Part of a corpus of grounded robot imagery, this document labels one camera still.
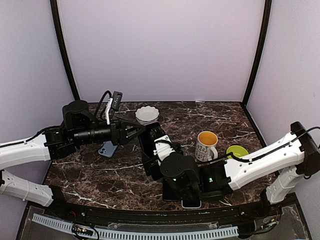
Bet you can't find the light blue phone case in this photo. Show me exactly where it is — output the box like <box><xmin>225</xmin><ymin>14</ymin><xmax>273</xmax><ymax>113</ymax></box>
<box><xmin>98</xmin><ymin>141</ymin><xmax>118</xmax><ymax>158</ymax></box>

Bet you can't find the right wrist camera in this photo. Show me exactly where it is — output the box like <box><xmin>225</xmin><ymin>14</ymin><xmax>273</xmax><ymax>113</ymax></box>
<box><xmin>153</xmin><ymin>135</ymin><xmax>183</xmax><ymax>166</ymax></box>

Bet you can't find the white fluted ceramic bowl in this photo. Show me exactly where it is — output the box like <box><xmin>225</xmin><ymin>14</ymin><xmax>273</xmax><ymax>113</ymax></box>
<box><xmin>135</xmin><ymin>105</ymin><xmax>160</xmax><ymax>125</ymax></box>

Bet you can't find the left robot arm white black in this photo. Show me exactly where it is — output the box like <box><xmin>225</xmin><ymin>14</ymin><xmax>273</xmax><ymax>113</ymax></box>
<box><xmin>0</xmin><ymin>100</ymin><xmax>146</xmax><ymax>218</ymax></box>

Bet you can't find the white slotted cable duct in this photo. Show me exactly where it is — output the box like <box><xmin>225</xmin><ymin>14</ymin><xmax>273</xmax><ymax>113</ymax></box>
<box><xmin>31</xmin><ymin>213</ymin><xmax>239</xmax><ymax>240</ymax></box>

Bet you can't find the lime green bowl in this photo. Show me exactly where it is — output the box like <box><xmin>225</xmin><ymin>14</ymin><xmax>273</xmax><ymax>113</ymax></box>
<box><xmin>226</xmin><ymin>145</ymin><xmax>249</xmax><ymax>158</ymax></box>

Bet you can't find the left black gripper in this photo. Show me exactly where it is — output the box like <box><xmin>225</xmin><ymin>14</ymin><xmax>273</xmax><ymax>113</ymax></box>
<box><xmin>72</xmin><ymin>116</ymin><xmax>146</xmax><ymax>147</ymax></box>

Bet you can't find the light blue smartphone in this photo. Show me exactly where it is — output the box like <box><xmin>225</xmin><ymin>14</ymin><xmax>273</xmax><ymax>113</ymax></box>
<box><xmin>181</xmin><ymin>199</ymin><xmax>202</xmax><ymax>209</ymax></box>

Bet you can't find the black front rail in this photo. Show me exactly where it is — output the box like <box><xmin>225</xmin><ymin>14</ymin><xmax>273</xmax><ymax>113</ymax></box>
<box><xmin>56</xmin><ymin>202</ymin><xmax>261</xmax><ymax>225</ymax></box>

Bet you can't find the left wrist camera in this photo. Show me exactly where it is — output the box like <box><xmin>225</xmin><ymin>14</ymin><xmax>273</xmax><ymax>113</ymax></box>
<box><xmin>99</xmin><ymin>91</ymin><xmax>123</xmax><ymax>125</ymax></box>

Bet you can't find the left black frame post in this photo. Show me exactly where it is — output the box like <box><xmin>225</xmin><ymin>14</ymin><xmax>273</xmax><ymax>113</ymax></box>
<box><xmin>49</xmin><ymin>0</ymin><xmax>81</xmax><ymax>100</ymax></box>

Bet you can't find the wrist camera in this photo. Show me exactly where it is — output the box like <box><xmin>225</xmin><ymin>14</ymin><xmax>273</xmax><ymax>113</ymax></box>
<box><xmin>153</xmin><ymin>135</ymin><xmax>183</xmax><ymax>166</ymax></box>
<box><xmin>99</xmin><ymin>91</ymin><xmax>123</xmax><ymax>125</ymax></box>

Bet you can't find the purple smartphone dark screen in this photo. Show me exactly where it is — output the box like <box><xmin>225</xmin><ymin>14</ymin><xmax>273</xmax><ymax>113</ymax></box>
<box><xmin>162</xmin><ymin>180</ymin><xmax>181</xmax><ymax>202</ymax></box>

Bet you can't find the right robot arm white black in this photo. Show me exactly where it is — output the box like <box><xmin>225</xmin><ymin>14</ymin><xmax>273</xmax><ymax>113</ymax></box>
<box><xmin>138</xmin><ymin>122</ymin><xmax>320</xmax><ymax>217</ymax></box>

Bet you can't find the white patterned mug yellow inside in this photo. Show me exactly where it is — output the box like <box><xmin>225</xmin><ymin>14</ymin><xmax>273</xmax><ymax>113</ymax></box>
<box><xmin>194</xmin><ymin>131</ymin><xmax>219</xmax><ymax>163</ymax></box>

